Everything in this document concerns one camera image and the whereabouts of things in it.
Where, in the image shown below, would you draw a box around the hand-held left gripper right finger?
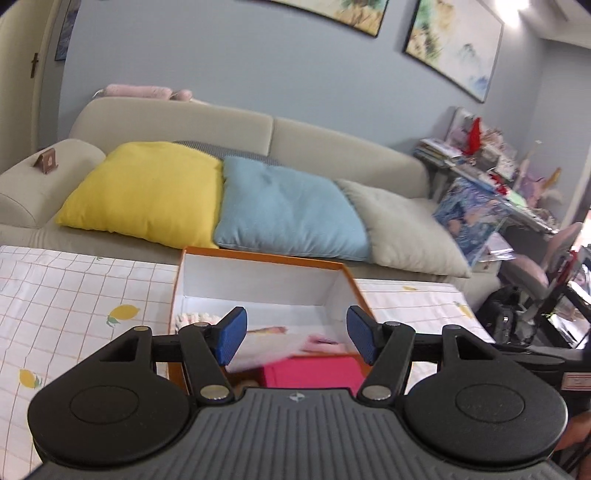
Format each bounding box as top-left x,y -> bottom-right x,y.
346,305 -> 502,401

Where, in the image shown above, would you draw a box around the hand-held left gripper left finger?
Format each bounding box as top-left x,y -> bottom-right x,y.
92,306 -> 249,404

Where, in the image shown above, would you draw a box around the orange cardboard box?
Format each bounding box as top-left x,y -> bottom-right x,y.
167,247 -> 376,398

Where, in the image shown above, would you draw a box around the white ruffled soft item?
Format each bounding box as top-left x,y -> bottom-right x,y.
177,311 -> 222,330

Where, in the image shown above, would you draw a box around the hot pink cloth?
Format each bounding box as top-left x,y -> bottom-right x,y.
263,357 -> 372,391

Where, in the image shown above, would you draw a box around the black bag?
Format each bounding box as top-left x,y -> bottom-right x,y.
475,286 -> 518,342

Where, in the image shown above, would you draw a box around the pink office chair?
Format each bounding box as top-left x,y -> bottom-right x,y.
505,222 -> 585,319

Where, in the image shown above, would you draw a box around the grey beige pillow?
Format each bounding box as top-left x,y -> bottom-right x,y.
336,179 -> 472,278

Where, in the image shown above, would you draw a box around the light blue pillow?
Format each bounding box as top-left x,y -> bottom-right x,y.
213,156 -> 372,263

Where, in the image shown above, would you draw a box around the cluttered desk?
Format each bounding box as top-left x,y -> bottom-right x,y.
416,106 -> 564,259

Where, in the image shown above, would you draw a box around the yellow pillow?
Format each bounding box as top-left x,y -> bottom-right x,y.
55,141 -> 225,250

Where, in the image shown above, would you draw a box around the grey striped cushion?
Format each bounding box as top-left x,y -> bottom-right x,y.
173,140 -> 282,167

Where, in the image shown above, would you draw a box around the stack of books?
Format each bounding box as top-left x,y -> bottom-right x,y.
416,137 -> 462,168

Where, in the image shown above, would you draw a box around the beige fabric sofa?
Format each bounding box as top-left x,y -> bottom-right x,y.
0,98 -> 504,296

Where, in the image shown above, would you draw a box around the red ornament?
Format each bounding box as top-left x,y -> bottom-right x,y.
466,117 -> 483,155

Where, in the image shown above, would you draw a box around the small brown card stand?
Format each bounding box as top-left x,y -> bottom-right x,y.
33,148 -> 60,175

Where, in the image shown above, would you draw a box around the pink plush roll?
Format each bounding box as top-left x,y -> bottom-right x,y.
95,84 -> 194,102

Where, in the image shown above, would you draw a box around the large framed landscape painting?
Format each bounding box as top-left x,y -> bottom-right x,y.
403,0 -> 505,103

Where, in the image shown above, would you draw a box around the wide framed landscape painting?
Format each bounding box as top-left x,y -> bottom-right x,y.
272,0 -> 391,38

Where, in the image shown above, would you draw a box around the cream door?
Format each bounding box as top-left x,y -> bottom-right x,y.
0,14 -> 70,171

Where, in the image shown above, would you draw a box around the small framed wall picture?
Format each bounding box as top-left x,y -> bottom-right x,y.
54,0 -> 81,62

